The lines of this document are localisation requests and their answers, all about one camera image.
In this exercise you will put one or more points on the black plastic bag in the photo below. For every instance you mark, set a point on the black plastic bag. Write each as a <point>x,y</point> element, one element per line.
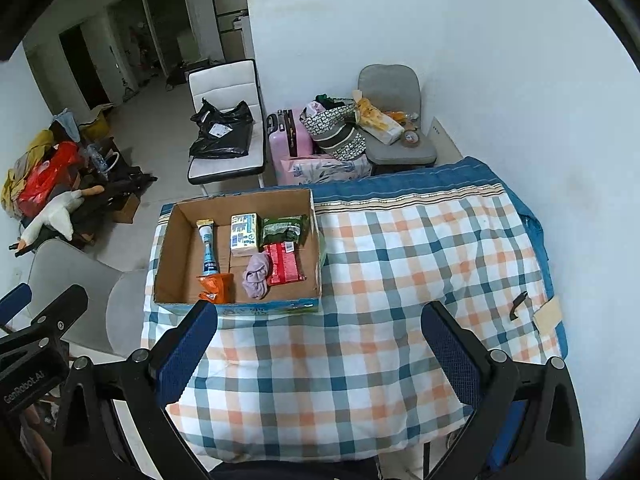
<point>222,135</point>

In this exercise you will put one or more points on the orange snack packet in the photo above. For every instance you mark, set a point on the orange snack packet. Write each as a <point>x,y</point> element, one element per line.
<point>217,288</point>

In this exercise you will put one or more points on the pink suitcase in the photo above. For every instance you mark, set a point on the pink suitcase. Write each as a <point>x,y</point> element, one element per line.
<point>288,139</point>

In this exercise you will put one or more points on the white goose plush toy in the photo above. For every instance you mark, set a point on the white goose plush toy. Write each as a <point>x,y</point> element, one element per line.
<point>56,216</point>

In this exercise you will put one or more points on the brown cardboard box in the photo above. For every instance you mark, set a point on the brown cardboard box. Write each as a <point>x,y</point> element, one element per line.
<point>181,254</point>

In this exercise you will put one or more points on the cardboard sheet on floor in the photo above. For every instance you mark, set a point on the cardboard sheet on floor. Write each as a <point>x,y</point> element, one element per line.
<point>446,151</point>

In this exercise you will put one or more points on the plaid checkered tablecloth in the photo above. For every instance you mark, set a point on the plaid checkered tablecloth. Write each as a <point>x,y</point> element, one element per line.
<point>355,378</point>

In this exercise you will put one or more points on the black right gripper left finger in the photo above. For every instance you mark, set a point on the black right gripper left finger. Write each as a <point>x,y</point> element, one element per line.
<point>93,444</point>

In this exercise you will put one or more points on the red plastic bag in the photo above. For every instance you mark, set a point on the red plastic bag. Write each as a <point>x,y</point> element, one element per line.
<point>44,177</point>

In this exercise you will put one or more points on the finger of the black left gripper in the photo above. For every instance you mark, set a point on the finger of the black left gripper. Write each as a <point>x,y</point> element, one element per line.
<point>48,326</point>
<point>14,301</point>

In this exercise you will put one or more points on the person's left hand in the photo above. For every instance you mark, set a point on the person's left hand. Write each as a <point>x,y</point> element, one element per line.
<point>31,422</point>

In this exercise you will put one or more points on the blue tube packet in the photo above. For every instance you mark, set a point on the blue tube packet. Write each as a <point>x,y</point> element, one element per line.
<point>207,232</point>

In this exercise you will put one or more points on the lilac cloth bundle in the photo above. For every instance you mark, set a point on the lilac cloth bundle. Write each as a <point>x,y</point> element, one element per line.
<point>255,276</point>

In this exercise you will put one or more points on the red snack packet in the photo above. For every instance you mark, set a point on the red snack packet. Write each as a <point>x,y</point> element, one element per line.
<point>285,268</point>

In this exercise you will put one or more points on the dark green snack packet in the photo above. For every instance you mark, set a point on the dark green snack packet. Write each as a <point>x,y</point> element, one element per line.
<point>284,229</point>

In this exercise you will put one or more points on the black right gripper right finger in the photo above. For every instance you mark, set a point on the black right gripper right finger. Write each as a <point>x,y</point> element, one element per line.
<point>525,421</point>

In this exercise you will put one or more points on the tape roll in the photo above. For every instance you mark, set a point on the tape roll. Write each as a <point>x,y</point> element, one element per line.
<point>410,139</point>

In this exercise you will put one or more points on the yellow cloth pile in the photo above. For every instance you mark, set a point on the yellow cloth pile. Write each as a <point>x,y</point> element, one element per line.
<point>16,176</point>

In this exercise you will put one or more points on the yellow blue carton box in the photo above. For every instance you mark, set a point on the yellow blue carton box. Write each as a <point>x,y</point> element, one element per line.
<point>244,231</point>

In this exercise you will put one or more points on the yellow orange snack bag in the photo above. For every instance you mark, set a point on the yellow orange snack bag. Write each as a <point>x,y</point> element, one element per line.
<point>379,125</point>

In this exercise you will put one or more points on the black white patterned bag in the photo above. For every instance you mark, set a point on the black white patterned bag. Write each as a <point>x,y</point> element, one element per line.
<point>335,131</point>

